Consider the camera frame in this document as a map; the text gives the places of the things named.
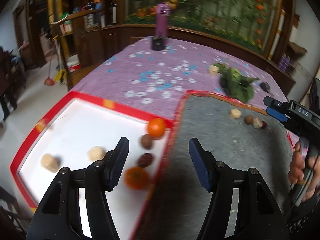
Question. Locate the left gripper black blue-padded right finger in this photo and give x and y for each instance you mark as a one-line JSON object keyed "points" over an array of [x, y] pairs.
{"points": [[258, 216]]}

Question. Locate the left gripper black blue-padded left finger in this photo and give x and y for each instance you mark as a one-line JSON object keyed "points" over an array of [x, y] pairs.
{"points": [[58, 213]]}

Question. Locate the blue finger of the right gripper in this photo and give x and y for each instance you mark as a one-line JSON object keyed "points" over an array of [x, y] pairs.
{"points": [[275, 114]]}

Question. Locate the brown longan fruit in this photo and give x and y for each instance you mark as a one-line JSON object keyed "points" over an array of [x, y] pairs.
{"points": [[249, 120]]}

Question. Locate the large round sugarcane piece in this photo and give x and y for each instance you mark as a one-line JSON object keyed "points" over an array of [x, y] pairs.
{"points": [[50, 163]]}

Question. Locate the orange tangerine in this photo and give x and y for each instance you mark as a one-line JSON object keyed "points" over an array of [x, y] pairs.
{"points": [[156, 128], [137, 178]]}

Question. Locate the red jujube date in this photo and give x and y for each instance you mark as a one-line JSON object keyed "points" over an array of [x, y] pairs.
{"points": [[145, 160]]}

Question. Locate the patterned dark sleeve forearm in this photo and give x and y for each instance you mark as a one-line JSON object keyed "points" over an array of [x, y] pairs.
{"points": [[303, 222]]}

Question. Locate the person right hand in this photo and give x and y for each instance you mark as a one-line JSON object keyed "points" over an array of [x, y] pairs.
{"points": [[296, 174]]}

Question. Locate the black car key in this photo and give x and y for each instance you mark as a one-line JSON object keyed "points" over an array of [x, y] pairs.
{"points": [[265, 86]]}

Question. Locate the grey felt mat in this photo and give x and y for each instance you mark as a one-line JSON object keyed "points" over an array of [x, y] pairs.
{"points": [[179, 203]]}

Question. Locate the sugarcane piece top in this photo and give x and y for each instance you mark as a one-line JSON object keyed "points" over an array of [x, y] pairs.
{"points": [[235, 113]]}

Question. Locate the purple bottles on shelf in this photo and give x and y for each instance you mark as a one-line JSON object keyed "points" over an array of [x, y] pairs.
{"points": [[284, 63]]}

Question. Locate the green leafy vegetable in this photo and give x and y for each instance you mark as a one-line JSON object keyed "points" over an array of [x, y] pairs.
{"points": [[234, 84]]}

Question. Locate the red white box tray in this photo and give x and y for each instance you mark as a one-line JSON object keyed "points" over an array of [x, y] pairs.
{"points": [[71, 128]]}

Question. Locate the flower mural panel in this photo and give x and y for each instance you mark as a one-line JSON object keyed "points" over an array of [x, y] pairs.
{"points": [[245, 22]]}

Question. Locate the brown longan far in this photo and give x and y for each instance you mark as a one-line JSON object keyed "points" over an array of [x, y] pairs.
{"points": [[146, 141]]}

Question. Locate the red broom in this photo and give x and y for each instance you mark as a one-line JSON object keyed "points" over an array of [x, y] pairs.
{"points": [[49, 81]]}

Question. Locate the purple floral tablecloth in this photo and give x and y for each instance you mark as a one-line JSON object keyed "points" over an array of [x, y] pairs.
{"points": [[155, 81]]}

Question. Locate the white red bucket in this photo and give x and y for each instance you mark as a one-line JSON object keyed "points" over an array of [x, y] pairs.
{"points": [[73, 63]]}

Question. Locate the purple thermos bottle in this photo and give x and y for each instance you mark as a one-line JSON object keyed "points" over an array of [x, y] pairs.
{"points": [[162, 17]]}

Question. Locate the wooden chair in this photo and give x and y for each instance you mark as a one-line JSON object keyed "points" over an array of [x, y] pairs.
{"points": [[81, 33]]}

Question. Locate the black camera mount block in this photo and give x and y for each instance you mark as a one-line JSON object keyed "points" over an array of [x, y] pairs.
{"points": [[158, 43]]}

